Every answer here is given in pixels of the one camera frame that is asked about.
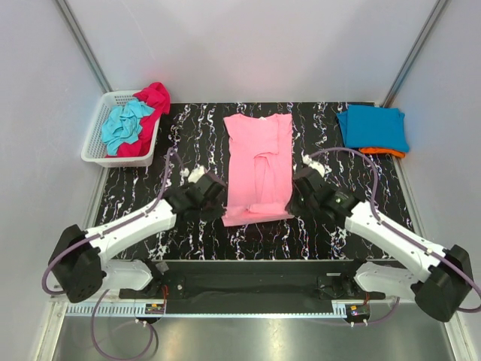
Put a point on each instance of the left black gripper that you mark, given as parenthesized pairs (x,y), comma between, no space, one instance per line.
(212,199)

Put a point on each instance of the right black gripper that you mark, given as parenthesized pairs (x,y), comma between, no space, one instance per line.
(301,197)

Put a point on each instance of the pink t shirt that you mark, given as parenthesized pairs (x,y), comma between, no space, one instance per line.
(259,170)

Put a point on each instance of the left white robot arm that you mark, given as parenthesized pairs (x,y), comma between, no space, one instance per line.
(84,262)

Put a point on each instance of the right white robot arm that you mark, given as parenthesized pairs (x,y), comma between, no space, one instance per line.
(417,256)

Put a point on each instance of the folded orange t shirt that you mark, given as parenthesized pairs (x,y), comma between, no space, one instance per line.
(380,150)

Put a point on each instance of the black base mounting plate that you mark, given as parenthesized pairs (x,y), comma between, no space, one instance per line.
(184,286)

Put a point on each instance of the folded teal t shirt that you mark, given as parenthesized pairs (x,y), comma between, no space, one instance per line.
(368,126)

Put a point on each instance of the light blue t shirt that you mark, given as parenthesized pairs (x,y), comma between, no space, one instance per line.
(123,125)

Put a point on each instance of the red t shirt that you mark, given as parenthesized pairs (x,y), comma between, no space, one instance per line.
(157,97)

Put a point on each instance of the white plastic basket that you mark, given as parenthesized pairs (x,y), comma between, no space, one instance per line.
(94,150)

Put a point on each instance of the aluminium frame rail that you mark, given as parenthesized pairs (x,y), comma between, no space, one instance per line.
(440,289)

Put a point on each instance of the white slotted cable duct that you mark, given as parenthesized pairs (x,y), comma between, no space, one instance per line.
(145,310)

